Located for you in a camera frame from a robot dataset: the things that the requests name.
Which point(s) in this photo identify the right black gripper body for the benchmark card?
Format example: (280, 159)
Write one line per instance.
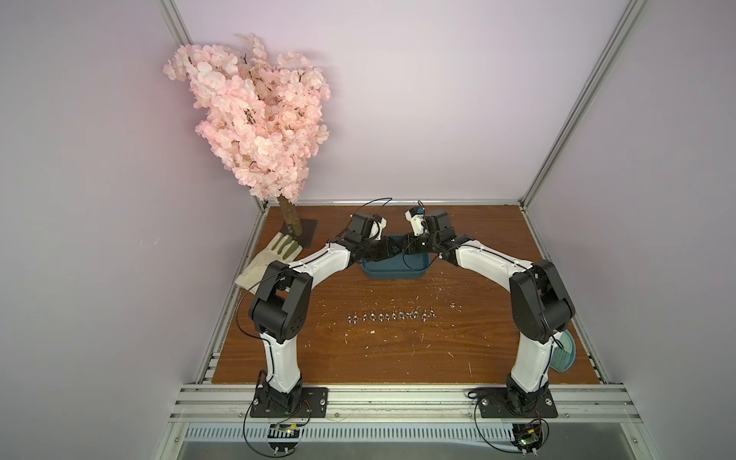
(421, 244)

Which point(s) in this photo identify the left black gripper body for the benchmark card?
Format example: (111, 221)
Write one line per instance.
(372, 249)

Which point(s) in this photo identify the teal plastic storage box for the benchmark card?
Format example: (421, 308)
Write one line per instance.
(401, 266)

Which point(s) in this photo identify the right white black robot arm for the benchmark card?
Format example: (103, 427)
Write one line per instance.
(541, 307)

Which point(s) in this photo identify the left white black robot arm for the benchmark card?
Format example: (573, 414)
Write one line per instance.
(281, 304)

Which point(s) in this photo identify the white green work glove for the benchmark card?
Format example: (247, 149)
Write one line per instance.
(282, 248)

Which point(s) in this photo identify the pink artificial blossom tree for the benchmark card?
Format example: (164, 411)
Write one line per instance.
(264, 117)

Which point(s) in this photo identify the teal plastic dustpan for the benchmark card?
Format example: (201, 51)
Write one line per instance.
(563, 352)

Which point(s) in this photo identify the left small circuit board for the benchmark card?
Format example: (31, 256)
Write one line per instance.
(283, 439)

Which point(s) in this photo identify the small circuit board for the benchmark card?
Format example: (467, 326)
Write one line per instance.
(283, 439)
(528, 438)

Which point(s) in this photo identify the right small circuit board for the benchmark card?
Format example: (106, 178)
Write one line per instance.
(528, 438)

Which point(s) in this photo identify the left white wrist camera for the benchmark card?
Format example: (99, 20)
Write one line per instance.
(377, 228)

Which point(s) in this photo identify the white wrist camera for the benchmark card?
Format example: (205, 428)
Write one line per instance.
(377, 228)
(416, 218)

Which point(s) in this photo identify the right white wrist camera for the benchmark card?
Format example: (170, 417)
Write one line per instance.
(416, 218)

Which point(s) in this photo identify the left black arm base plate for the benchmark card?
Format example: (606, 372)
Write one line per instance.
(302, 402)

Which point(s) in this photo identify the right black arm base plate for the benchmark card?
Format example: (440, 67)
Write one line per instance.
(504, 403)

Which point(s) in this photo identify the aluminium front rail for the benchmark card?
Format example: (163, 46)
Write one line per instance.
(578, 403)

